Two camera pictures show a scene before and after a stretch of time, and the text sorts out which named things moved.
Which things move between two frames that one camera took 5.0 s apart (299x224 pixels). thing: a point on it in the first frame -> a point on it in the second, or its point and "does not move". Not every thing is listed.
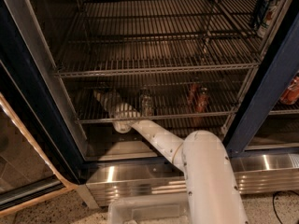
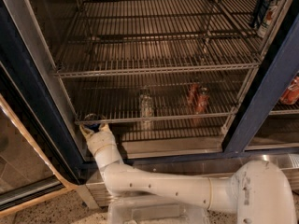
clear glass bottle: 147,105 does not move
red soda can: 203,100 does not move
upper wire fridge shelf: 163,20 does not move
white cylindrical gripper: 108,100 -> 100,140
